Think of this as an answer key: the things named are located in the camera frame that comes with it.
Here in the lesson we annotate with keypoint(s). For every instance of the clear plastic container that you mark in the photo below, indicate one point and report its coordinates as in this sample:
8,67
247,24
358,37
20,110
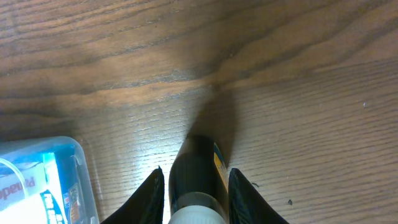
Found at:
74,171

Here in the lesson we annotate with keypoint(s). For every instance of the white toothpaste box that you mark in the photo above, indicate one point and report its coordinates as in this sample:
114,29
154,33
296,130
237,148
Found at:
20,201

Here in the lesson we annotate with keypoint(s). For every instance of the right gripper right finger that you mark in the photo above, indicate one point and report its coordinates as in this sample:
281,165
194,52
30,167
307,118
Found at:
246,205

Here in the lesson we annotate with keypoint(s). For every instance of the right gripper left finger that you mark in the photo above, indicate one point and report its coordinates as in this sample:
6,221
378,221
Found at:
145,205

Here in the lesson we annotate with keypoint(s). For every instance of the black bottle white cap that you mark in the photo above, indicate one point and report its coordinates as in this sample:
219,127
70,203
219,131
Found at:
198,185

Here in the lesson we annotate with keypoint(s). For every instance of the blue KoolFever box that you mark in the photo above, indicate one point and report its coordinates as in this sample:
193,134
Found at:
55,197

